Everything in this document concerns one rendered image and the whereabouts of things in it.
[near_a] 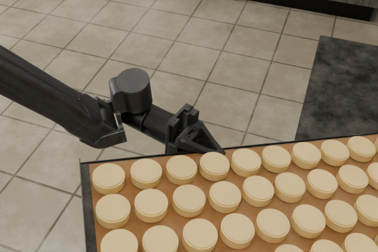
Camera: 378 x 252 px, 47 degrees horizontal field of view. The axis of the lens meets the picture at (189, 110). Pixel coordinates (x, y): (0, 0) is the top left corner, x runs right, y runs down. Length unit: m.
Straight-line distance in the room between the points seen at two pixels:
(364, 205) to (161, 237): 0.33
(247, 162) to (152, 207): 0.18
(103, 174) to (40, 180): 1.35
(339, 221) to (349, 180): 0.09
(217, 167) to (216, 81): 1.70
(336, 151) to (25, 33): 2.40
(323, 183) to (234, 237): 0.19
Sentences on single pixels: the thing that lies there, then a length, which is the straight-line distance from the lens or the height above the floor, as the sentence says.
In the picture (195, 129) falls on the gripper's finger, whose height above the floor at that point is 0.98.
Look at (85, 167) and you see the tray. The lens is 0.72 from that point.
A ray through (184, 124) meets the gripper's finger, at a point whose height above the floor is 0.98.
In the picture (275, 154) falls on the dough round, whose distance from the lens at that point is 0.76.
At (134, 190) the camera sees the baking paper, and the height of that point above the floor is 0.98.
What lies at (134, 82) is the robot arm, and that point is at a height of 1.06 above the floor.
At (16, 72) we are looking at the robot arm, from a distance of 0.66.
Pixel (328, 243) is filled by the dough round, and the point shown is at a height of 0.96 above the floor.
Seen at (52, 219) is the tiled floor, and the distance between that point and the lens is 1.89.
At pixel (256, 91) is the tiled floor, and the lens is 2.35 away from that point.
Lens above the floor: 1.53
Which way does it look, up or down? 44 degrees down
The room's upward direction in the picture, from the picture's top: straight up
